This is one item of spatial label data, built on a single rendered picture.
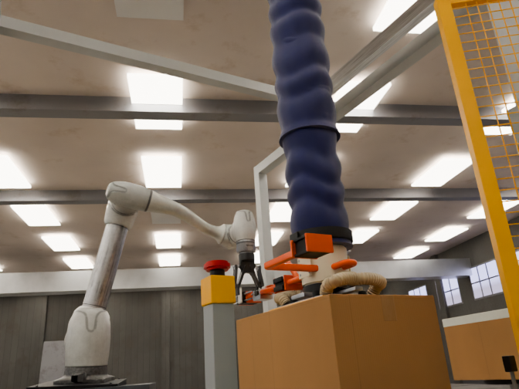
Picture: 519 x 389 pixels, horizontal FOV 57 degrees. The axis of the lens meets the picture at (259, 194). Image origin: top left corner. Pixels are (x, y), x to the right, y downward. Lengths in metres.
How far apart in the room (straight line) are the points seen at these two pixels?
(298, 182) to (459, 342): 2.16
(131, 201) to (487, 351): 2.38
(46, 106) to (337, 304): 5.18
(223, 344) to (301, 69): 1.13
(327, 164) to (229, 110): 4.32
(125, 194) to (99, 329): 0.57
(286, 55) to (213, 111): 4.05
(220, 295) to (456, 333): 2.58
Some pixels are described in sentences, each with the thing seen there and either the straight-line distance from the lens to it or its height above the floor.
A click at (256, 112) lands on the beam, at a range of 6.03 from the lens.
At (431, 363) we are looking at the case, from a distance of 1.55.
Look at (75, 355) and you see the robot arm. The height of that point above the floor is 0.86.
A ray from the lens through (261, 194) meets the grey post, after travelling 5.88.
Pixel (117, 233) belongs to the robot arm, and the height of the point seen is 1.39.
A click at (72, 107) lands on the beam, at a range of 6.07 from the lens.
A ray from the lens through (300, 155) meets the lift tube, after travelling 1.75.
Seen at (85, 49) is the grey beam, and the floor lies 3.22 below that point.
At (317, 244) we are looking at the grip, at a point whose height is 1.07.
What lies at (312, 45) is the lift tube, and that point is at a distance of 1.98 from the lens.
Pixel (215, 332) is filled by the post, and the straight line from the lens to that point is 1.20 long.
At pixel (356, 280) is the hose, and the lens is 1.54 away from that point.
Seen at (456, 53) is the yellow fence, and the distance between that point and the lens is 1.99.
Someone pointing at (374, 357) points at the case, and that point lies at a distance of 1.40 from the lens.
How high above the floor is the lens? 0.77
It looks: 20 degrees up
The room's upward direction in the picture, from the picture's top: 4 degrees counter-clockwise
